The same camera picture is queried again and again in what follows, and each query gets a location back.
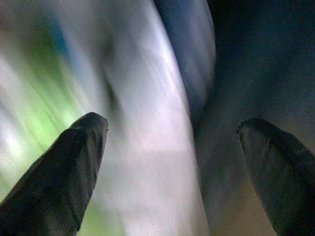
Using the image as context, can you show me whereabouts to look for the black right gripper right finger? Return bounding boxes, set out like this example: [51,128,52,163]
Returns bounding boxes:
[236,118,315,236]

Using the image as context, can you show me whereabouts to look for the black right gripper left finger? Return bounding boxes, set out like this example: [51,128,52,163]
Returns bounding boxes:
[0,112,109,236]

